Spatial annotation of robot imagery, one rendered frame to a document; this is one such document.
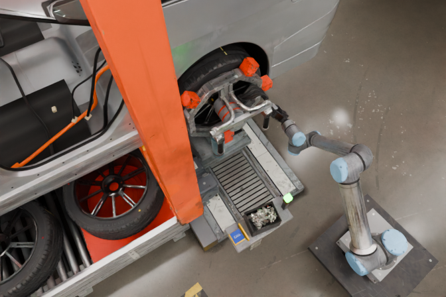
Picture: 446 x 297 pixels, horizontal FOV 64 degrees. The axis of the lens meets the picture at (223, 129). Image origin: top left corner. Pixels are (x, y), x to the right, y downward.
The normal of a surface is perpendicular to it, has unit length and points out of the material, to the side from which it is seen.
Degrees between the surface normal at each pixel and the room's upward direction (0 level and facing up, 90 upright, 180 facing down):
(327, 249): 0
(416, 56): 0
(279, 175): 0
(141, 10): 90
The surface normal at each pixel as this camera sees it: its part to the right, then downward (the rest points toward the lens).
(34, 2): 0.42, 0.18
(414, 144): -0.01, -0.50
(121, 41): 0.52, 0.73
